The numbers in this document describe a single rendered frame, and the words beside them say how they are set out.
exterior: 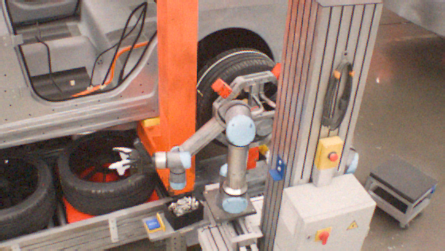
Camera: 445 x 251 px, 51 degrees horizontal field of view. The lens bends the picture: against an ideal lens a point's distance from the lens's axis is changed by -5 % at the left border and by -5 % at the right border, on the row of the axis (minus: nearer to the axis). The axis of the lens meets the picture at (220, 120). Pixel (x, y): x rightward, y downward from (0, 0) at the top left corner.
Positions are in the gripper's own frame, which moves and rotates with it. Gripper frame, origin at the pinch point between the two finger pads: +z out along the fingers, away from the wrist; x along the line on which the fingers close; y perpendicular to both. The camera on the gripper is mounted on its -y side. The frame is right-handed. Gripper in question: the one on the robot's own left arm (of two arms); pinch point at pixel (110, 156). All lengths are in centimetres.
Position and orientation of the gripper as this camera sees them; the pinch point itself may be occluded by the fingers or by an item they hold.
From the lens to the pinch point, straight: 219.8
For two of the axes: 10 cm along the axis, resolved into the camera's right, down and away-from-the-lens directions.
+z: -10.0, 0.1, -0.9
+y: -0.3, 8.9, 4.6
